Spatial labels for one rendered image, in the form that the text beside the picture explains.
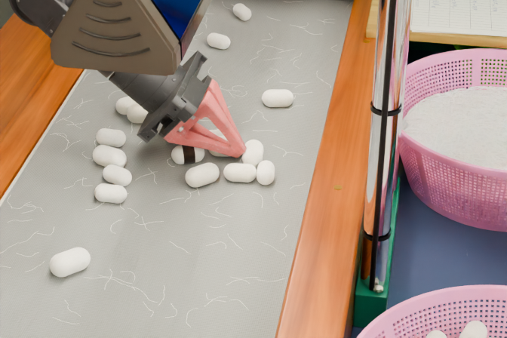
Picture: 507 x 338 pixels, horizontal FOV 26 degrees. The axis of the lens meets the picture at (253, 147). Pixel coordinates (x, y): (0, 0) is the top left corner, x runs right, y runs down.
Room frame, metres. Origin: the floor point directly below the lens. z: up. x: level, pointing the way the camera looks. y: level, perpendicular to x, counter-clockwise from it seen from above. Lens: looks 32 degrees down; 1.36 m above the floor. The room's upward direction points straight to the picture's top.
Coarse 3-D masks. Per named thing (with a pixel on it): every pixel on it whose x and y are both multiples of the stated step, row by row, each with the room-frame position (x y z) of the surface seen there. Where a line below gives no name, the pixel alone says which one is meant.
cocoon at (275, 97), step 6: (270, 90) 1.07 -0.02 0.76; (276, 90) 1.07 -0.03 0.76; (282, 90) 1.07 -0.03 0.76; (264, 96) 1.07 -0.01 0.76; (270, 96) 1.06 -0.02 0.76; (276, 96) 1.06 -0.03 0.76; (282, 96) 1.06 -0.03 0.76; (288, 96) 1.06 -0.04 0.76; (264, 102) 1.06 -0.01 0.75; (270, 102) 1.06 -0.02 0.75; (276, 102) 1.06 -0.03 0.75; (282, 102) 1.06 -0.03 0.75; (288, 102) 1.06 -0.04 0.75
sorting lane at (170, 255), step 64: (256, 0) 1.35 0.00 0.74; (320, 0) 1.35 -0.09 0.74; (256, 64) 1.17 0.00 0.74; (320, 64) 1.17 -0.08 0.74; (64, 128) 1.02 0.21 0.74; (128, 128) 1.02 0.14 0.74; (256, 128) 1.02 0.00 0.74; (320, 128) 1.02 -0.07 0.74; (64, 192) 0.90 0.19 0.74; (128, 192) 0.90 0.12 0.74; (192, 192) 0.90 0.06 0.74; (256, 192) 0.90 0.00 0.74; (0, 256) 0.80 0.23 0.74; (128, 256) 0.80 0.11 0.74; (192, 256) 0.80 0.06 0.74; (256, 256) 0.80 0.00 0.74; (0, 320) 0.71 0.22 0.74; (64, 320) 0.71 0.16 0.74; (128, 320) 0.71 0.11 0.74; (192, 320) 0.71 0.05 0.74; (256, 320) 0.71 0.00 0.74
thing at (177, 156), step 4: (176, 148) 0.95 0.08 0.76; (180, 148) 0.95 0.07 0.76; (196, 148) 0.95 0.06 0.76; (200, 148) 0.95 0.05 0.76; (172, 152) 0.95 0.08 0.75; (176, 152) 0.95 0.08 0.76; (180, 152) 0.95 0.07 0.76; (196, 152) 0.95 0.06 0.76; (200, 152) 0.95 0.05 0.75; (172, 156) 0.95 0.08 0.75; (176, 156) 0.95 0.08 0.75; (180, 156) 0.94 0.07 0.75; (196, 156) 0.95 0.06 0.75; (200, 156) 0.95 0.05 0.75; (176, 160) 0.94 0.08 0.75; (180, 160) 0.94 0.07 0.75; (196, 160) 0.95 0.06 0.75; (200, 160) 0.95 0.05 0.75
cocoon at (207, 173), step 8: (192, 168) 0.91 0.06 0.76; (200, 168) 0.91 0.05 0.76; (208, 168) 0.91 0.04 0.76; (216, 168) 0.92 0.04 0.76; (192, 176) 0.90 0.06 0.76; (200, 176) 0.90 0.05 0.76; (208, 176) 0.91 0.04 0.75; (216, 176) 0.91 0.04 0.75; (192, 184) 0.90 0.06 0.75; (200, 184) 0.90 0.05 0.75
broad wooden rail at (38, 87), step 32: (0, 32) 1.20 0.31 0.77; (32, 32) 1.20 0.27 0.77; (0, 64) 1.12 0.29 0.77; (32, 64) 1.12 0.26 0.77; (0, 96) 1.05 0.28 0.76; (32, 96) 1.05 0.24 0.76; (64, 96) 1.09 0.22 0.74; (0, 128) 0.98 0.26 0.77; (32, 128) 1.01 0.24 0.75; (0, 160) 0.93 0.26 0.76; (0, 192) 0.89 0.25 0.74
